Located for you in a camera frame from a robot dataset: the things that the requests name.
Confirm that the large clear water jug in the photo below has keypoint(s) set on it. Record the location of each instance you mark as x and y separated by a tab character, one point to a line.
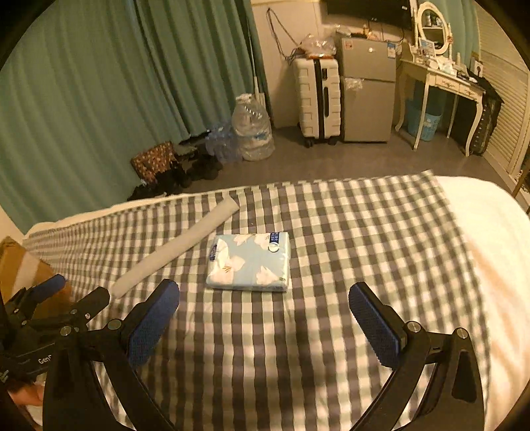
252	132

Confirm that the white louvered door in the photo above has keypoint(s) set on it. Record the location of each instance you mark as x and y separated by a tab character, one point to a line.
505	83

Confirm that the wooden chair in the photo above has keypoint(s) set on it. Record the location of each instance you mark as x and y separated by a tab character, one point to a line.
521	178

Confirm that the white pole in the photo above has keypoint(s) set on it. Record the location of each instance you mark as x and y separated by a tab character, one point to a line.
254	70

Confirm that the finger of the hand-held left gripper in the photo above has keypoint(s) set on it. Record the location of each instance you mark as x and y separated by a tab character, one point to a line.
93	302
49	286

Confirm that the pack of water bottles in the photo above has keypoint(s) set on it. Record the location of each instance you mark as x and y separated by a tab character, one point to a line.
221	145

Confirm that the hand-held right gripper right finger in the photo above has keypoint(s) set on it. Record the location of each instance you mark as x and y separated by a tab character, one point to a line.
372	327

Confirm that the blue floral tissue pack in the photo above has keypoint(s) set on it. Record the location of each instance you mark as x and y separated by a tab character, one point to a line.
248	261

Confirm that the white suitcase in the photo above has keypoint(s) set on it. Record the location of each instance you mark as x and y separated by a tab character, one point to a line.
319	99

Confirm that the oval white vanity mirror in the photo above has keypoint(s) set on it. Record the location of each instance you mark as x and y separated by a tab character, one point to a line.
432	29

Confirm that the small photo frame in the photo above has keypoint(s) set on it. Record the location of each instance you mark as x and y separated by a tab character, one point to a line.
426	46

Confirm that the white dressing table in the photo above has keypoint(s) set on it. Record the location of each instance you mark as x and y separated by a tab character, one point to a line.
443	87

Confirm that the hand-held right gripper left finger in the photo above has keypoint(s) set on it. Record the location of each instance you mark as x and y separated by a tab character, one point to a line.
153	323

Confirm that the blue waste bin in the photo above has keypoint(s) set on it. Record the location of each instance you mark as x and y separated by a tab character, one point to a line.
424	120

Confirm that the teal curtain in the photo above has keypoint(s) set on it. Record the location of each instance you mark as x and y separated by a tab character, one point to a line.
463	25
103	103

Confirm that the white foam roll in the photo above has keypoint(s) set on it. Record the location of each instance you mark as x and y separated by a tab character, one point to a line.
178	248

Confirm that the black shoes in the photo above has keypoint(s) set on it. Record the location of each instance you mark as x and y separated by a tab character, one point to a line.
186	170

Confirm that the black garment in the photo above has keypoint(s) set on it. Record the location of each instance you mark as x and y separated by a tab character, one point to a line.
486	112

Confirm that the black wall television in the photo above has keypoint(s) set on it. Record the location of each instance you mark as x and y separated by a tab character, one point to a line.
364	8

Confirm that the brown patterned bag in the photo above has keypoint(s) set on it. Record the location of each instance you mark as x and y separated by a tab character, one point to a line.
153	161

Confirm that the white blanket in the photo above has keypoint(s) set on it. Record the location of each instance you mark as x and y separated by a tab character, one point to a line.
497	269

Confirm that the grey mini fridge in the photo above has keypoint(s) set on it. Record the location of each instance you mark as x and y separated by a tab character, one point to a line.
366	91

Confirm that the grey checkered blanket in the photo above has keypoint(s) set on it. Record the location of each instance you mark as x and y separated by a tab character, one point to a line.
331	257

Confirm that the clear plastic bag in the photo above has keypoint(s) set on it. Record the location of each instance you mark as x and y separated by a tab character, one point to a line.
316	45

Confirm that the cardboard box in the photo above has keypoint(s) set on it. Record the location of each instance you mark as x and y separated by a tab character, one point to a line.
20	265

